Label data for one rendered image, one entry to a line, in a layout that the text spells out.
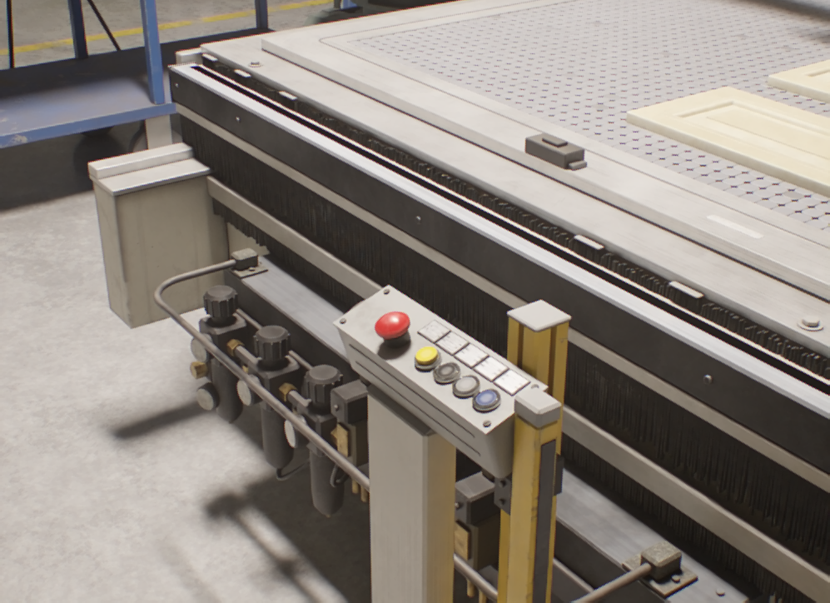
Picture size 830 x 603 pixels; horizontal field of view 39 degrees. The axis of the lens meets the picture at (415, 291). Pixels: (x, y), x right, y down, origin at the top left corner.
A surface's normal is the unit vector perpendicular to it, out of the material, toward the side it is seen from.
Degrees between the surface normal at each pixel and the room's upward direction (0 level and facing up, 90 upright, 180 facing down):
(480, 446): 108
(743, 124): 0
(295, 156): 90
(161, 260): 90
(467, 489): 0
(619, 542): 0
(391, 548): 90
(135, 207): 90
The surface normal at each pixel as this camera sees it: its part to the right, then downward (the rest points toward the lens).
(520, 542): -0.81, 0.26
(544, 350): 0.58, 0.36
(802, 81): 0.00, -0.89
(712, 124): -0.18, -0.82
